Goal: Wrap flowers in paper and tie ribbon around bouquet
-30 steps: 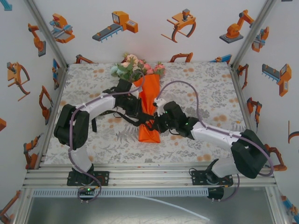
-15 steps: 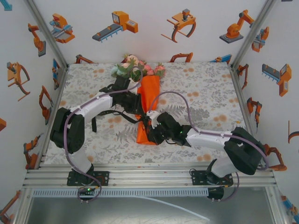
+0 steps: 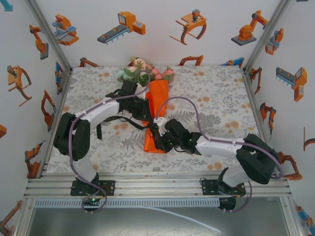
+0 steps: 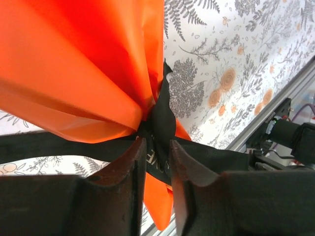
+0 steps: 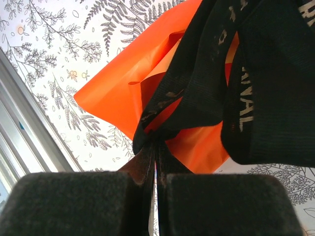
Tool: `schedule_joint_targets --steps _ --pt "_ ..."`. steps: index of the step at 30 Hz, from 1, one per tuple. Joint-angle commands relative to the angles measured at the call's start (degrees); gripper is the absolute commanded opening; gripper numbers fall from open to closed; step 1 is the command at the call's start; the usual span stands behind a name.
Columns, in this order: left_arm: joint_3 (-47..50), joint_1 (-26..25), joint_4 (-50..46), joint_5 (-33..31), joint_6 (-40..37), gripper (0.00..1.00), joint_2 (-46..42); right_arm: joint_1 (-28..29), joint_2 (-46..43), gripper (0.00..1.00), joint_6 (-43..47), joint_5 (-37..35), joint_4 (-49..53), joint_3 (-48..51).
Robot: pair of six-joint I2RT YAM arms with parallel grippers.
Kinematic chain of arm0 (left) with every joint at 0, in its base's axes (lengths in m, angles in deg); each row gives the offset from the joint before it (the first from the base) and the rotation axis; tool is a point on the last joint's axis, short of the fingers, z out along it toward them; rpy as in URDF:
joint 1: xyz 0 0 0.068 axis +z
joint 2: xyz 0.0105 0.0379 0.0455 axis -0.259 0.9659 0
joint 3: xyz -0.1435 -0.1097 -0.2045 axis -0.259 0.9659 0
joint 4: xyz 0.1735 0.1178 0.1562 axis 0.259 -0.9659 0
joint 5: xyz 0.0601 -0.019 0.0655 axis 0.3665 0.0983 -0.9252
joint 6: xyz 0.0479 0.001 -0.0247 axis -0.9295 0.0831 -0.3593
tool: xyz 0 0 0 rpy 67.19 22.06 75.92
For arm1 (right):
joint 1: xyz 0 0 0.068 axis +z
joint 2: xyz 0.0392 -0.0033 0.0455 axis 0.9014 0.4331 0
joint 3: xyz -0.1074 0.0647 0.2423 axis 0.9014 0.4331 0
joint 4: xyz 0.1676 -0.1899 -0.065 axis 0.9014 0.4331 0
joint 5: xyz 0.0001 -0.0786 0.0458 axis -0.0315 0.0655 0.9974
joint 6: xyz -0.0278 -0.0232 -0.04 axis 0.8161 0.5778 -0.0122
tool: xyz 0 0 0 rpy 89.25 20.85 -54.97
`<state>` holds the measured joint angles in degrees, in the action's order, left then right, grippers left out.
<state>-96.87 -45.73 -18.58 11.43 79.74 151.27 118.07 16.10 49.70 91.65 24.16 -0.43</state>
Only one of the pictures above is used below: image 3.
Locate pink fake rose bud stem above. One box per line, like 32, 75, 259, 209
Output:
146, 63, 164, 82

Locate aluminium side rail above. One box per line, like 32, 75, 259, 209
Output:
29, 68, 74, 179
243, 68, 280, 177

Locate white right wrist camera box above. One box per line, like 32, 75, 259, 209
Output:
153, 117, 168, 135

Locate white fake rose stem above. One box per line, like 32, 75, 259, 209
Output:
124, 65, 142, 84

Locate small black electronics box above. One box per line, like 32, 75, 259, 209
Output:
218, 196, 237, 211

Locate orange wrapping paper sheet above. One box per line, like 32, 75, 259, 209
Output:
142, 79, 170, 154

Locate aluminium frame rails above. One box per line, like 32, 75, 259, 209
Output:
23, 171, 292, 197

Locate black printed ribbon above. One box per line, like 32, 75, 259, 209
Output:
96, 114, 160, 148

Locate small circuit board green light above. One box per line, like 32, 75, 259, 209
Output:
82, 196, 103, 206

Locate white slotted cable duct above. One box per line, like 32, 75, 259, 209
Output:
34, 198, 220, 207

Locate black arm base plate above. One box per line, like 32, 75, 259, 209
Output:
201, 179, 247, 197
70, 180, 116, 197

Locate thin white tube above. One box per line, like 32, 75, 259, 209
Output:
144, 206, 221, 233

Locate aluminium corner post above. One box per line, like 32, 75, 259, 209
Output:
246, 0, 293, 68
24, 0, 73, 72

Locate pink fake rose long stem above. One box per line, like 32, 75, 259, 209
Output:
162, 66, 175, 83

